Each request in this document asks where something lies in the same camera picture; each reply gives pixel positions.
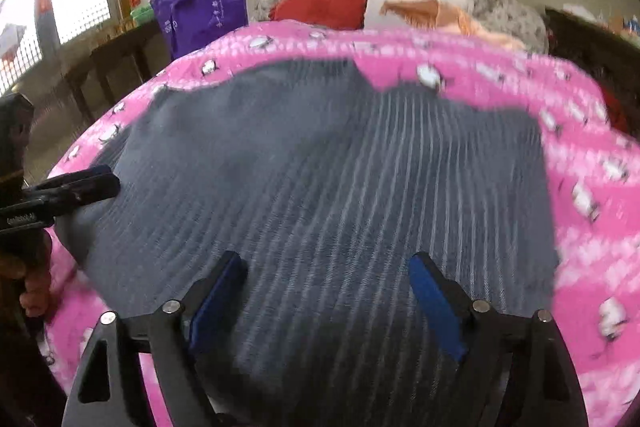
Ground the grey pinstriped suit jacket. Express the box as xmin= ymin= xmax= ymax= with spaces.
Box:
xmin=55 ymin=60 xmax=559 ymax=426

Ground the person's left hand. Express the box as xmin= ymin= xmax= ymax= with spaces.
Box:
xmin=1 ymin=230 xmax=52 ymax=317

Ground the dark wooden table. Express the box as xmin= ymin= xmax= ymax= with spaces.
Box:
xmin=62 ymin=20 xmax=170 ymax=124

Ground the pink penguin blanket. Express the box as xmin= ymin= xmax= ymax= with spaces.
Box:
xmin=53 ymin=20 xmax=639 ymax=426

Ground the green plastic item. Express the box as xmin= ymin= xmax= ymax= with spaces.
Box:
xmin=130 ymin=3 xmax=155 ymax=27

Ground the purple shopping bag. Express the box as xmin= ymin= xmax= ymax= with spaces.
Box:
xmin=151 ymin=0 xmax=248 ymax=60

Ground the dark carved wooden headboard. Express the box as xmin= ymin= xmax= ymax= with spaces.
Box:
xmin=544 ymin=8 xmax=639 ymax=139

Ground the peach orange cloth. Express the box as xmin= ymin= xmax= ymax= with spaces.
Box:
xmin=383 ymin=0 xmax=526 ymax=51

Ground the red pillow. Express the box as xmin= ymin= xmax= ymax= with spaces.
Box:
xmin=269 ymin=0 xmax=367 ymax=30

